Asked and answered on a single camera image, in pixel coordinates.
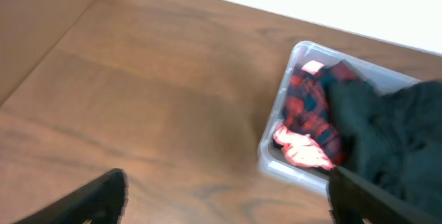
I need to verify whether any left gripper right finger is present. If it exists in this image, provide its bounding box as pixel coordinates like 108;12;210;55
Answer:
327;167;441;224

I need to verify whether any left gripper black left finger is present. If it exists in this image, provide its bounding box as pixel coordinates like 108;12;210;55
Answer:
15;168;127;224

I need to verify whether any large black garment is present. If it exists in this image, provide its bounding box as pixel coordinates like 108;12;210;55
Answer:
328;80;441;219

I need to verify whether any red navy plaid shirt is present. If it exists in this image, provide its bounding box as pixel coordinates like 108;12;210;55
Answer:
272;62;363;170

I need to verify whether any clear plastic storage bin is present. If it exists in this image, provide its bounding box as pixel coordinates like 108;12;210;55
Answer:
258;41;420;196

